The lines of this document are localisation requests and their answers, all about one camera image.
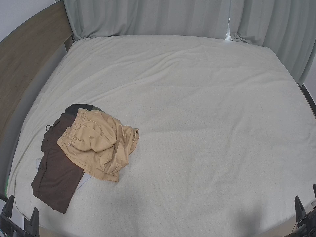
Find brown garment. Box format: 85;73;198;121
31;113;85;214

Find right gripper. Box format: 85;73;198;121
294;184;316;237

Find bed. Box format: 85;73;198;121
0;0;316;237

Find tan shorts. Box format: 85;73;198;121
56;108;140;183

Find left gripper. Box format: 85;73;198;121
0;195;40;237

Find grey-green curtain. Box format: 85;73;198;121
60;0;234;41
230;0;316;84

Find white garment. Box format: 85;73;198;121
35;158;92;191

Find black garment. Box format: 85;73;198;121
65;104;93;116

